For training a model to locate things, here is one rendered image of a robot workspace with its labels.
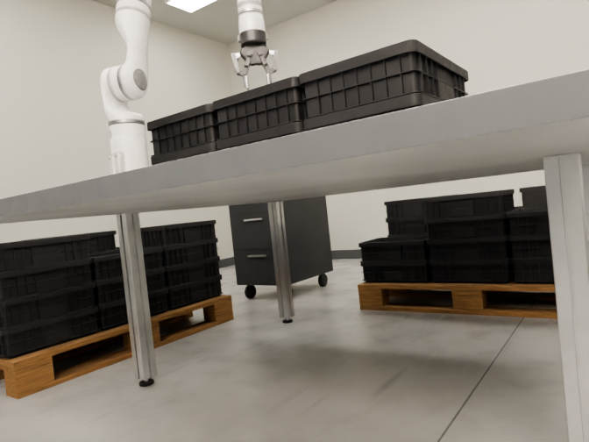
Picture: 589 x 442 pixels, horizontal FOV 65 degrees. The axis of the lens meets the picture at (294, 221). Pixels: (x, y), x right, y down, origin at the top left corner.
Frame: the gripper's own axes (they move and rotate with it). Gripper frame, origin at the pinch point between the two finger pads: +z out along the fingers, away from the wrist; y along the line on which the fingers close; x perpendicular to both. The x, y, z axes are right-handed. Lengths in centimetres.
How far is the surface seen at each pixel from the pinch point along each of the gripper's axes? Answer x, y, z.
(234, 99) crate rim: -9.7, -6.8, 6.1
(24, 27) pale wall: 272, -184, -131
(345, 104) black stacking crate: -30.7, 18.8, 14.2
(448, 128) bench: -91, 17, 29
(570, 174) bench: -50, 57, 35
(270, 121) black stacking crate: -15.8, 1.9, 13.8
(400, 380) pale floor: 15, 38, 98
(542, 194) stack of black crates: 102, 146, 45
